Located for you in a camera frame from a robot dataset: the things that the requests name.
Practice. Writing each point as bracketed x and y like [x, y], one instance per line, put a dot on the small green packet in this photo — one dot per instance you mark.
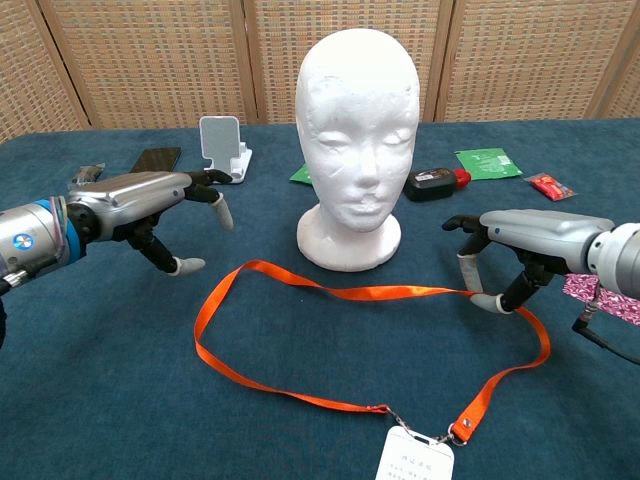
[300, 175]

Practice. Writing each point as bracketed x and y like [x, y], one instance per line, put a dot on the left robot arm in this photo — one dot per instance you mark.
[30, 240]

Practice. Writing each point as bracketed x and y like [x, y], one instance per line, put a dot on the black red device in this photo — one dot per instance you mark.
[430, 184]

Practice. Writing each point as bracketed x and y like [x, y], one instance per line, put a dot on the woven folding screen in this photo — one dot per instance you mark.
[150, 60]

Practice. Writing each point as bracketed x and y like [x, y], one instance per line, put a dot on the magenta patterned packet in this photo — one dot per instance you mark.
[617, 307]

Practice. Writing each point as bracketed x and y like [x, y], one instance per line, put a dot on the black smartphone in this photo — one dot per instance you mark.
[157, 159]

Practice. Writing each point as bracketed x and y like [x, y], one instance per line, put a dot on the white phone stand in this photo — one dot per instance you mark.
[220, 140]

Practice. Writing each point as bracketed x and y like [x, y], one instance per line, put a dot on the blue carpet table cover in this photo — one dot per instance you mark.
[125, 350]

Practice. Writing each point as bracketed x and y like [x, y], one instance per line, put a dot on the white foam mannequin head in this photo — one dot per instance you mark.
[357, 100]

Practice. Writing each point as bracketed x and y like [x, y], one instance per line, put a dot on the white ID badge card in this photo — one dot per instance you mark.
[415, 460]

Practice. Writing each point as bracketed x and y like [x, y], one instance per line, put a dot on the red snack packet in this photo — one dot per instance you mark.
[549, 187]

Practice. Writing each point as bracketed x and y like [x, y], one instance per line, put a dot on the green sachet with white print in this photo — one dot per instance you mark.
[487, 162]

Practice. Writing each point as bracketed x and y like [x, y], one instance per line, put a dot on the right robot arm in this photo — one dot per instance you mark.
[622, 260]

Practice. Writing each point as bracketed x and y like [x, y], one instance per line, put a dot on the small clear packet dark contents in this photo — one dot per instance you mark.
[89, 173]

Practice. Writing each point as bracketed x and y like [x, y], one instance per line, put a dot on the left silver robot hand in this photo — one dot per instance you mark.
[135, 192]

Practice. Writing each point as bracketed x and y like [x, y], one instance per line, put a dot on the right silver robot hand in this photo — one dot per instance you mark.
[540, 235]

